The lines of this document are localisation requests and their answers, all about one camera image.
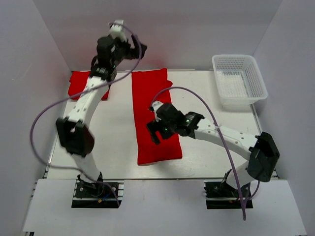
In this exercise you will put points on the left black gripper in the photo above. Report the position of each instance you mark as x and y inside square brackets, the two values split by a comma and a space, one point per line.
[132, 53]

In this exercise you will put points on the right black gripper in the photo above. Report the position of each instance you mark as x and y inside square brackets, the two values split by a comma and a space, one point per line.
[153, 127]

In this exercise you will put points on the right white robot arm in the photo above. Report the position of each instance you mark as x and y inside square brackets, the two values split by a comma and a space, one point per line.
[259, 151]

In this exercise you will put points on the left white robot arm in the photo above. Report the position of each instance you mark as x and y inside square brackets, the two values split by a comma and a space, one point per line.
[73, 130]

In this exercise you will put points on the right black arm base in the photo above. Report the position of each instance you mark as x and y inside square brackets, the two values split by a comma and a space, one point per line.
[220, 195]

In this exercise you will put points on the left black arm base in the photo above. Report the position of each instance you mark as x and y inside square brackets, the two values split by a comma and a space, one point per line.
[90, 195]

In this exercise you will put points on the folded red t-shirt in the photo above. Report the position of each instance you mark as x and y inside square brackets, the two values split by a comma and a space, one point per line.
[78, 81]

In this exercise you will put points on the white plastic basket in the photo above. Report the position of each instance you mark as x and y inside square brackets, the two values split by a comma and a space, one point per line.
[239, 81]

